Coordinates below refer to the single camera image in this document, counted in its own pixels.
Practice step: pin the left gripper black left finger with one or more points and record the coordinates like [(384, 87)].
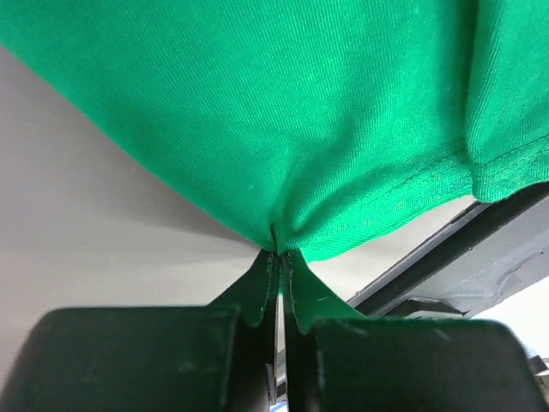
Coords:
[(217, 357)]

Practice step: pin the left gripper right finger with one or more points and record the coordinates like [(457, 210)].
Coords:
[(338, 359)]

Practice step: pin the green t shirt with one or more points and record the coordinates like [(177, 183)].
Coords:
[(310, 125)]

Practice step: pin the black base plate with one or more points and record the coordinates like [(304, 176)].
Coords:
[(485, 255)]

